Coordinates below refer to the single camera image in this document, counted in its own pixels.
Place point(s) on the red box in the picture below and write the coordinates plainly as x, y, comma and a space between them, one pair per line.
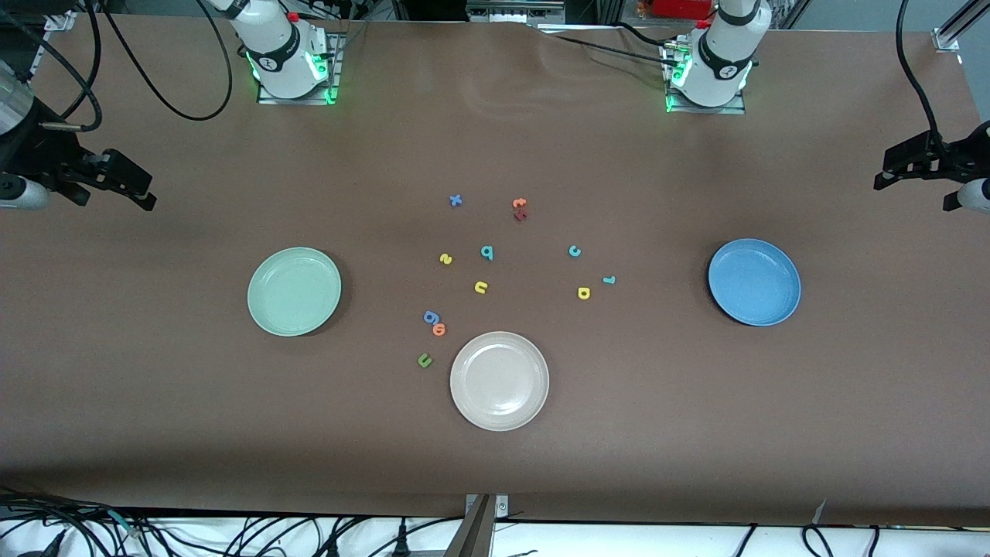
684, 8

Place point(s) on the white paper tag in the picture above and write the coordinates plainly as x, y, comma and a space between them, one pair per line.
819, 512

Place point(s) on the grey metal box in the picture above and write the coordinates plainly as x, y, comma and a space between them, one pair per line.
514, 9

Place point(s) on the light green plate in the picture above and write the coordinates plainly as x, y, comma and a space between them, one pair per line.
294, 292

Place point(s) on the aluminium frame post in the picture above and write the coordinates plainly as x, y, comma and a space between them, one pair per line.
959, 27

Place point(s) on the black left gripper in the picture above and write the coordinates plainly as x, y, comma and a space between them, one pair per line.
961, 155

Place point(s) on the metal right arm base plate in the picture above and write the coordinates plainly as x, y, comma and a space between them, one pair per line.
334, 70

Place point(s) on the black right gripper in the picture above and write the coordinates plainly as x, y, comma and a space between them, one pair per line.
37, 158

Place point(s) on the beige plate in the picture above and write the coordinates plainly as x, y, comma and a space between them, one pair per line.
500, 381

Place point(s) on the aluminium corner bracket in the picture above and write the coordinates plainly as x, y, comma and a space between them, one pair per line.
60, 19

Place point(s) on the small metal bracket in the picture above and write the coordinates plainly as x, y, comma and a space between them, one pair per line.
501, 507

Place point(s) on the blue plate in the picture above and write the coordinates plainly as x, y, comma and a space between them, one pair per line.
754, 281

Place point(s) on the aluminium profile beam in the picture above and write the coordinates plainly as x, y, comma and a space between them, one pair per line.
472, 534

